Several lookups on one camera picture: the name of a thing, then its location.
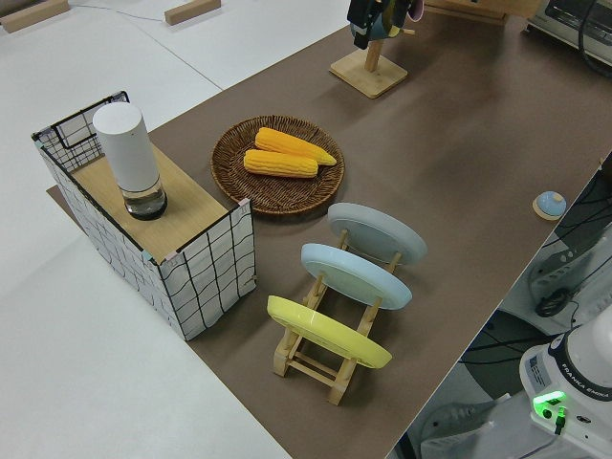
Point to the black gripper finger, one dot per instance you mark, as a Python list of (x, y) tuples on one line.
[(369, 12), (359, 36)]

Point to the light wooden drawer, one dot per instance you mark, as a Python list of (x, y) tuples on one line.
[(468, 12)]

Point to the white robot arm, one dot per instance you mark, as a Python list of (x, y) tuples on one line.
[(588, 363)]

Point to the dark blue mug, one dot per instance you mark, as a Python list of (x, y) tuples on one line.
[(386, 19)]

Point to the wooden mug stand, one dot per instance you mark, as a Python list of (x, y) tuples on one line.
[(370, 79)]

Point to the pink mug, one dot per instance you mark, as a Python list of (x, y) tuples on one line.
[(416, 9)]

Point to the yellow corn cob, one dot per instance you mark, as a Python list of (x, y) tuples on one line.
[(282, 165), (291, 143)]

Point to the brown table mat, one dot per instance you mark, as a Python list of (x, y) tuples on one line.
[(430, 167)]

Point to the short wooden block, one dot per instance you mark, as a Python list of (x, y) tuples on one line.
[(191, 12)]

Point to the brown wicker basket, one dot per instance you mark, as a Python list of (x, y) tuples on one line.
[(282, 196)]

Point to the white toaster oven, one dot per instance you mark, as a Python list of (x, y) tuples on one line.
[(564, 19)]

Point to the grey plate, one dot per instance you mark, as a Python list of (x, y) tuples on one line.
[(378, 234)]

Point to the light blue plate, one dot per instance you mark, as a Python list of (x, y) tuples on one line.
[(354, 277)]

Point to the blue bell button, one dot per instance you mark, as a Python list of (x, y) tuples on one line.
[(550, 204)]

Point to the white cylindrical bottle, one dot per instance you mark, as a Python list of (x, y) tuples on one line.
[(126, 148)]

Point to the yellow plate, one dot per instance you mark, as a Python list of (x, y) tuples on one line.
[(325, 330)]

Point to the long wooden block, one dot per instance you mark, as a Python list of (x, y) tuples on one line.
[(33, 16)]

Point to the wooden plate rack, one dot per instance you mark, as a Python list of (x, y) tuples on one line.
[(306, 370)]

